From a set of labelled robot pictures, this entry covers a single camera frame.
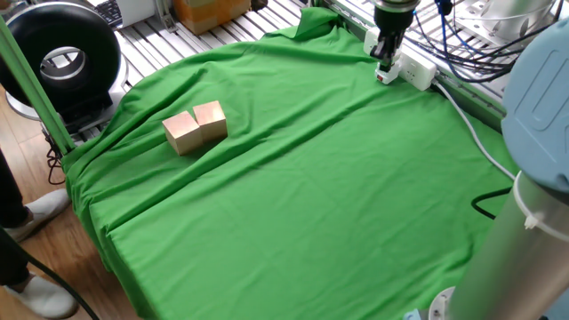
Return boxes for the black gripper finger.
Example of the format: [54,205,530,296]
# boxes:
[369,33,405,73]

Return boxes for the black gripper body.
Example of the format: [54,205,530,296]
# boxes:
[372,6,417,41]

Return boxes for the white plug-in bulb holder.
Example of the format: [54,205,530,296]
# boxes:
[374,60,404,85]

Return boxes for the white power strip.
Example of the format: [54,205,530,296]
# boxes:
[363,26,438,92]

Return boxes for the cardboard box yellow tape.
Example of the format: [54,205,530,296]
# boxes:
[172,0,252,36]

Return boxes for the reddish wooden cube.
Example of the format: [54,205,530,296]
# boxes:
[192,100,228,142]

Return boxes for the pale wooden cube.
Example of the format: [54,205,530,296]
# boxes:
[161,110,204,156]

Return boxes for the green cloth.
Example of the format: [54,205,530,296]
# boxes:
[61,6,521,320]

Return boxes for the white box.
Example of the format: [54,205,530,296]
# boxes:
[116,0,157,28]

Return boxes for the black keyboard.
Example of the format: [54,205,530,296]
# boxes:
[93,0,124,28]

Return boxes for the white shoe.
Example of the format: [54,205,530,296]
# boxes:
[4,188,72,244]
[3,274,79,320]

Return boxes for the black trouser leg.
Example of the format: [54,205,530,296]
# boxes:
[0,148,31,288]

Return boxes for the dark blue cable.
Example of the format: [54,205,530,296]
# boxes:
[413,0,490,81]

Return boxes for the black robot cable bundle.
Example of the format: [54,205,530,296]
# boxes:
[406,0,565,84]

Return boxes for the silver mount plate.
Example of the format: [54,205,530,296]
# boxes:
[452,0,557,45]

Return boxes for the thin black wire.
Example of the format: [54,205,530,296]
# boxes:
[45,132,68,186]

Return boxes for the green frame post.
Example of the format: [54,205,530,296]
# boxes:
[0,15,76,156]

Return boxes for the black ring-shaped device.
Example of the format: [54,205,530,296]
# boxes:
[0,1,131,134]

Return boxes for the thick black floor cable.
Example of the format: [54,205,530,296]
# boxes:
[0,226,102,320]

